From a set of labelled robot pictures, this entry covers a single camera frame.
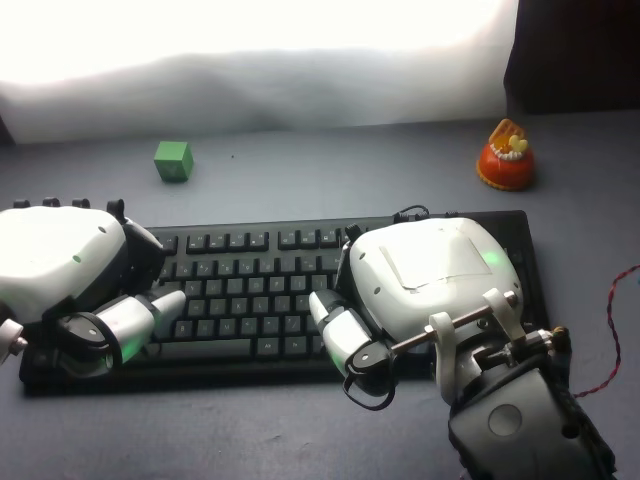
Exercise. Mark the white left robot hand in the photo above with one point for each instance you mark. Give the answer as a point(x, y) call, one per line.
point(55, 260)

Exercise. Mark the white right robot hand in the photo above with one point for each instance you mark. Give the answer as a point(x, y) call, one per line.
point(440, 250)

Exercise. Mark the orange toy cake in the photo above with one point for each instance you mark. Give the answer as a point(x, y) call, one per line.
point(505, 167)

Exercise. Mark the green cube block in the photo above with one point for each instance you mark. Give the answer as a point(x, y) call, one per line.
point(172, 161)

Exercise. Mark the grey table cloth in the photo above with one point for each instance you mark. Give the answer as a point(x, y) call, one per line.
point(310, 165)

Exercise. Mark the black computer keyboard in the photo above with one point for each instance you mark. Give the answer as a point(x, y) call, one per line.
point(250, 300)

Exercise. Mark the dark curtain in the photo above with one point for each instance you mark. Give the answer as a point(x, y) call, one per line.
point(575, 55)

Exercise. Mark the white backdrop cloth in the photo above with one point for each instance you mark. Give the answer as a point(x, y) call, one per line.
point(250, 90)

